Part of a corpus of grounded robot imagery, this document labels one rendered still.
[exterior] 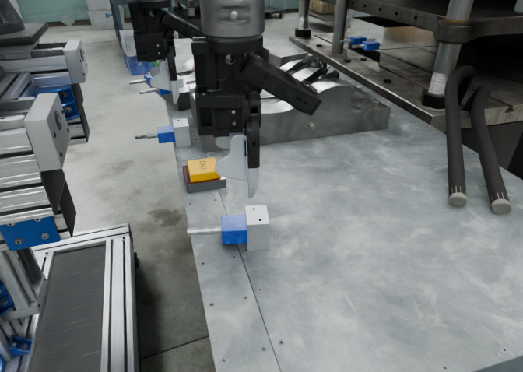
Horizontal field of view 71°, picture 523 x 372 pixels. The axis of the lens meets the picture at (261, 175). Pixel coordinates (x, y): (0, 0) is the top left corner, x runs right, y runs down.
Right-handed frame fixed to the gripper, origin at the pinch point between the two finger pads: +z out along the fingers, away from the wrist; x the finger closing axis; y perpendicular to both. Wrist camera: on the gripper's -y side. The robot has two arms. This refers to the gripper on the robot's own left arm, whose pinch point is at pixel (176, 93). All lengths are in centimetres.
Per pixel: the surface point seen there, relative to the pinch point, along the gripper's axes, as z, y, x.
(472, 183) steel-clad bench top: 14, -57, 35
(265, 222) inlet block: 8.0, -10.1, 43.0
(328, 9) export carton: 55, -287, -562
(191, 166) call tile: 9.4, -0.6, 19.3
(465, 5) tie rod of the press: -15, -81, -6
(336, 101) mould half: 3.8, -38.4, 6.2
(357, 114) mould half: 8.1, -44.8, 6.0
